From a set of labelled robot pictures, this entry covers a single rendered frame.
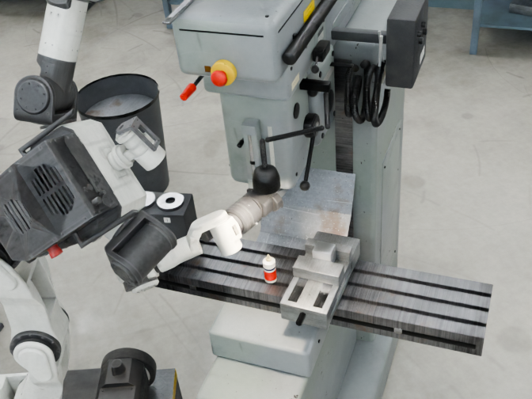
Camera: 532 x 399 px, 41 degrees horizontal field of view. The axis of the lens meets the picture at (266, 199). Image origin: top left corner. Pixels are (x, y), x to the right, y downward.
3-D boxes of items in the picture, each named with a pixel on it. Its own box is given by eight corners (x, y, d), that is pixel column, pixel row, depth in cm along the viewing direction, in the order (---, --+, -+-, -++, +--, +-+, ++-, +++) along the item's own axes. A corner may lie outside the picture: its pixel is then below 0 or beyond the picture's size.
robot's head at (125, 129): (132, 164, 174) (153, 154, 169) (107, 140, 169) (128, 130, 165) (142, 146, 178) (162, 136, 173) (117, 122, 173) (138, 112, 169)
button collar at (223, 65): (235, 87, 169) (232, 64, 165) (211, 85, 171) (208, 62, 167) (238, 83, 170) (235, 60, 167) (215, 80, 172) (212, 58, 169)
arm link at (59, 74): (25, 51, 165) (14, 109, 169) (61, 62, 164) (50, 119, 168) (48, 51, 176) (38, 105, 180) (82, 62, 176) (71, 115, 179)
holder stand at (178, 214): (191, 257, 247) (183, 212, 234) (131, 254, 251) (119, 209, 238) (200, 234, 256) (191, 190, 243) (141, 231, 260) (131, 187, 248)
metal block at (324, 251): (331, 268, 226) (330, 254, 222) (313, 264, 228) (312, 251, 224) (336, 258, 229) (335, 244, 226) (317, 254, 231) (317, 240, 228)
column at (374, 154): (374, 374, 313) (380, 45, 217) (271, 350, 328) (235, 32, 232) (398, 293, 349) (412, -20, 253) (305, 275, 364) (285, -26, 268)
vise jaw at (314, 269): (339, 286, 220) (338, 277, 218) (293, 276, 225) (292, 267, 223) (344, 273, 225) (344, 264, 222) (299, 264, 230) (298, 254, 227)
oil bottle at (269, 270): (274, 284, 233) (271, 260, 226) (263, 282, 234) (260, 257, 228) (279, 275, 236) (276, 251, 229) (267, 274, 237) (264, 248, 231)
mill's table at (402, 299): (480, 357, 214) (484, 339, 209) (116, 279, 253) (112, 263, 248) (490, 302, 230) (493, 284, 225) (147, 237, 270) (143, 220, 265)
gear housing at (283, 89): (290, 104, 181) (288, 67, 174) (202, 93, 188) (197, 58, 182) (328, 43, 205) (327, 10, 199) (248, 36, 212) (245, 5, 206)
